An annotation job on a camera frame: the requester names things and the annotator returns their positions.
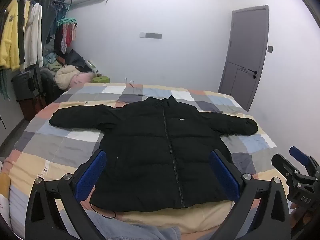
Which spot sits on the dark hanging jeans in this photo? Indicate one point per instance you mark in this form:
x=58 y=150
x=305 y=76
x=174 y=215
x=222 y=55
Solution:
x=48 y=22

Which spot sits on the grey and white wall panel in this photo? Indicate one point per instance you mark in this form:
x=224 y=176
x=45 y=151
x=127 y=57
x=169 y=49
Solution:
x=151 y=35

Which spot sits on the person's blue denim pants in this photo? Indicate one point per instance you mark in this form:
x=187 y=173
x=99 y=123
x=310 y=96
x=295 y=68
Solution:
x=125 y=230

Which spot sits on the white hoodie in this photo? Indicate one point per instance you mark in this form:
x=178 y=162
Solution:
x=33 y=37

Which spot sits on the grey wall switch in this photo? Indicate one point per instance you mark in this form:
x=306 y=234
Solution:
x=270 y=49

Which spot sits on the black puffer jacket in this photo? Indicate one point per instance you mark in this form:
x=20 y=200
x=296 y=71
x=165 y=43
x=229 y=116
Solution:
x=150 y=155

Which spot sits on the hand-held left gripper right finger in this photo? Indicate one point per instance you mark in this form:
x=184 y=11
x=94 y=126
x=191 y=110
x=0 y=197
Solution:
x=225 y=176

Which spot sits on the green stool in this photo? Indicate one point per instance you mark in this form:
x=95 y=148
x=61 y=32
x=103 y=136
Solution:
x=101 y=79

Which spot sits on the white charger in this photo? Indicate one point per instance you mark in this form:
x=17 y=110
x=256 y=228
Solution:
x=131 y=82

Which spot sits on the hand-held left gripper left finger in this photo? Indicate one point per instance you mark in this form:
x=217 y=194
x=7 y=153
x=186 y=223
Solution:
x=91 y=175

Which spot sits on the pink pillow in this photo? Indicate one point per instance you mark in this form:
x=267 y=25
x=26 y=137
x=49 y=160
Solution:
x=83 y=78

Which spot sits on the teal clip hanger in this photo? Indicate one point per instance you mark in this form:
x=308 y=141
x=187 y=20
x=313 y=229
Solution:
x=67 y=20

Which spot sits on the grey door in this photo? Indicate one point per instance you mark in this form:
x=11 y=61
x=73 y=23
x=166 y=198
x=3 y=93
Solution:
x=245 y=50

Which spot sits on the cream fleece coat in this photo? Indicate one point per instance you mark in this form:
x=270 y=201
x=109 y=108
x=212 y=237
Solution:
x=65 y=77

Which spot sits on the black suitcase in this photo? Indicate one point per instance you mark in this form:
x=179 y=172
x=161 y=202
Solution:
x=28 y=87

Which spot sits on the dark hanging garment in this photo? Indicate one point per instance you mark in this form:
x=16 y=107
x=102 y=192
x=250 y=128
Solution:
x=21 y=35

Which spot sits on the dark jacket pile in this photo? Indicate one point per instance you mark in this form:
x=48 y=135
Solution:
x=77 y=61

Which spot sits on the yellow hoodie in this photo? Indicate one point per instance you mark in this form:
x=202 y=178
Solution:
x=8 y=40

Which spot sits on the person's right hand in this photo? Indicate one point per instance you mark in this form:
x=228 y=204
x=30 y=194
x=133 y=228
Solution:
x=296 y=215

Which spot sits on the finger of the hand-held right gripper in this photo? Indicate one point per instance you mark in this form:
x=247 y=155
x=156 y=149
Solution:
x=285 y=166
x=301 y=156

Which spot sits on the patchwork checked blanket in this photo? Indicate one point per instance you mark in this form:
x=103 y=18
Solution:
x=75 y=150

